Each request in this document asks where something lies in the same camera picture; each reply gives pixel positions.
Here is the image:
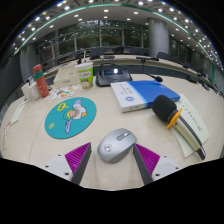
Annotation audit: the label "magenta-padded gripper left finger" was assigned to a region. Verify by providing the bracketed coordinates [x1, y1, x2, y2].
[44, 142, 93, 186]

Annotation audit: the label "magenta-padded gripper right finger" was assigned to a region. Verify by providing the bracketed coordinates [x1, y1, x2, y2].
[132, 143, 183, 186]

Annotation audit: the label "silver computer mouse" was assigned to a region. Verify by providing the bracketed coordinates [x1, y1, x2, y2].
[96, 128, 138, 164]

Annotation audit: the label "round teal cartoon mouse pad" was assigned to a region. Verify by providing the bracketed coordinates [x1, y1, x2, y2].
[44, 96, 98, 140]

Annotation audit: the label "pale yellow paper sheet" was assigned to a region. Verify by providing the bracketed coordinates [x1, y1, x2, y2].
[173, 93, 211, 158]

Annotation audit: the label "colourful sticker sheet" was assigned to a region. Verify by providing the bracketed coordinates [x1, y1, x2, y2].
[44, 84, 81, 101]

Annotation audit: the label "blue and white book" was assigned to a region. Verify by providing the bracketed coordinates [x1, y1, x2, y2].
[110, 80, 181, 113]

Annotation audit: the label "white mug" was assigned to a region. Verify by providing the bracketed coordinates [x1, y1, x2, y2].
[29, 81, 42, 100]

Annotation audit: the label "beige cardboard box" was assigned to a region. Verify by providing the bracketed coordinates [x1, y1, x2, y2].
[53, 67, 81, 89]

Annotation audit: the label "red bottle with green band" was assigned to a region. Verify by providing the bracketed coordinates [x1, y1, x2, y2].
[32, 63, 50, 99]

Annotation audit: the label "cartoon paper cup with straw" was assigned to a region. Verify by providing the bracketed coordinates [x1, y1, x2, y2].
[74, 53, 95, 90]

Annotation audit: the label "plain white paper cup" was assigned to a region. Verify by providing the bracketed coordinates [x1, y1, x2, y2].
[21, 83, 34, 102]

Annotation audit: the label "black gooseneck conference microphone unit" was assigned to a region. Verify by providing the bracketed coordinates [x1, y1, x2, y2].
[95, 62, 164, 88]

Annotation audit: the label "black desk microphone unit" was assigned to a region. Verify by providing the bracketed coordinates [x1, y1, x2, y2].
[135, 55, 160, 63]

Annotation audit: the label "dark office chairs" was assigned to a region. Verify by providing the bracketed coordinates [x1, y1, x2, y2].
[74, 45, 204, 84]

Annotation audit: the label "ceiling lights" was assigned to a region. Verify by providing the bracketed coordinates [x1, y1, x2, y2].
[11, 0, 223, 54]

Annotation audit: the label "black handheld microphone, orange ring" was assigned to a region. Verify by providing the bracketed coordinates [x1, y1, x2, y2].
[151, 94, 207, 161]

